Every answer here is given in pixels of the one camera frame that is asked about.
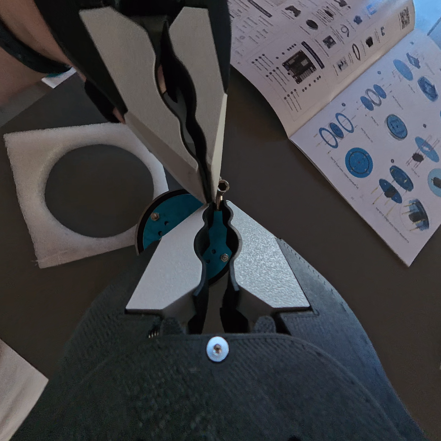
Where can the black wristband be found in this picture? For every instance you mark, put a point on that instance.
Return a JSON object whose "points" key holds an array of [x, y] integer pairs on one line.
{"points": [[20, 55]]}

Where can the small metal socket wrench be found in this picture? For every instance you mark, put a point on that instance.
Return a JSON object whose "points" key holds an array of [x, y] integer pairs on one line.
{"points": [[223, 186]]}

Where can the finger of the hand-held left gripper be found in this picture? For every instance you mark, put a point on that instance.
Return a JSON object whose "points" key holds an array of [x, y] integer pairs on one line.
{"points": [[203, 69], [131, 75]]}

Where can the round blue base plate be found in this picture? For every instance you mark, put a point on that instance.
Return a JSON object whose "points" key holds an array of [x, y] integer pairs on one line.
{"points": [[172, 213]]}

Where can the open instruction booklet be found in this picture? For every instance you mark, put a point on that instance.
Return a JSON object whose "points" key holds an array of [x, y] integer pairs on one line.
{"points": [[310, 113]]}

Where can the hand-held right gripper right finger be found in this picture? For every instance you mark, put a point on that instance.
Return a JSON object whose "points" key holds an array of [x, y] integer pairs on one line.
{"points": [[265, 272]]}

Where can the white foam packing piece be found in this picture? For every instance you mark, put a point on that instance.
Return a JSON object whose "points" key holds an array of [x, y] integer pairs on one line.
{"points": [[20, 206]]}

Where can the dark grey desk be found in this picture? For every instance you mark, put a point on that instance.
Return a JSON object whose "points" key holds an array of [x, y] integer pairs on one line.
{"points": [[275, 241]]}

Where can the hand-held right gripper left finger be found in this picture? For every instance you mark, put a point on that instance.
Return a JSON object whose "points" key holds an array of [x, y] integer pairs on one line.
{"points": [[165, 275]]}

